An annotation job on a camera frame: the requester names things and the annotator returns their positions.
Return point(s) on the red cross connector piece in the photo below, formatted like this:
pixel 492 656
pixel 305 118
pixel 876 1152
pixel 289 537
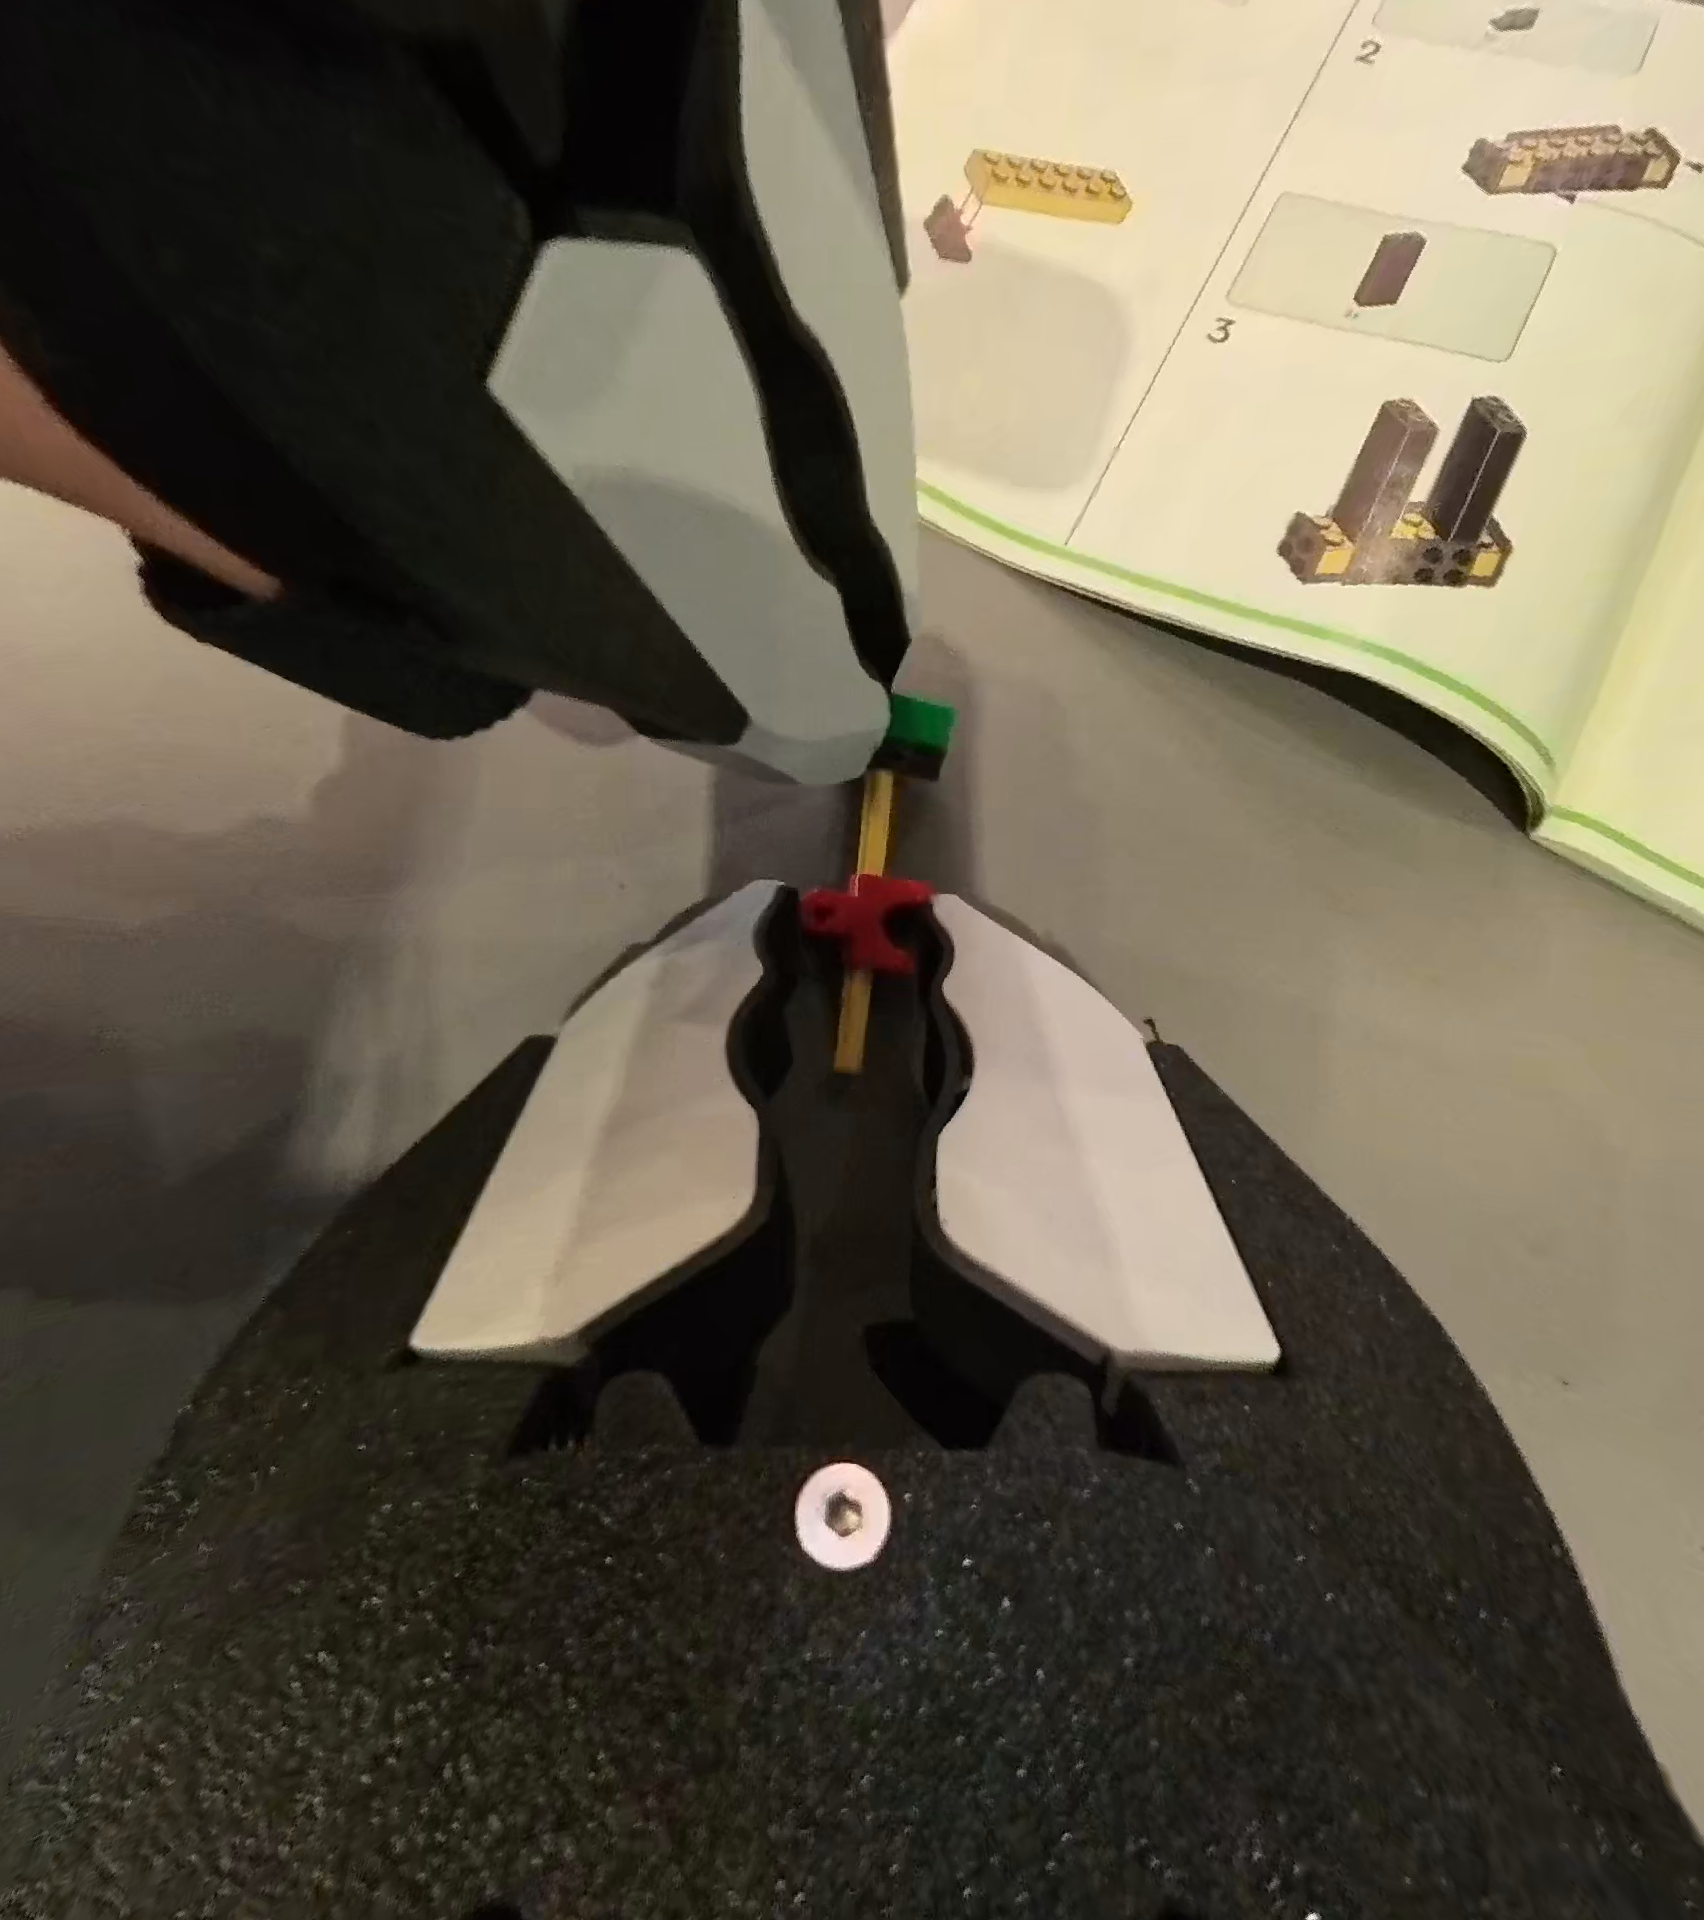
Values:
pixel 852 911

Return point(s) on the grey desk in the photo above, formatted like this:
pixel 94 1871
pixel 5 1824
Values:
pixel 1393 1124

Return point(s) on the small green brick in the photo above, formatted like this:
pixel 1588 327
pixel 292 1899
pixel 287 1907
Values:
pixel 921 723

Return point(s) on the yellow axle rod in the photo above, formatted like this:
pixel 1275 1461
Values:
pixel 875 824

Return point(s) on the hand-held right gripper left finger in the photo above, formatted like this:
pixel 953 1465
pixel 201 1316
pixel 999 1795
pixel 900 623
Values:
pixel 612 1170

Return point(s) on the brick instruction booklet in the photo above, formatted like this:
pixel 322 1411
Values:
pixel 1243 450

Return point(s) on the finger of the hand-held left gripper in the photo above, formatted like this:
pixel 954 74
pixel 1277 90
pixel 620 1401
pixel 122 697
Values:
pixel 831 225
pixel 672 495

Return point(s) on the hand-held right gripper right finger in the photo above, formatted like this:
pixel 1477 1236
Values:
pixel 1093 1170

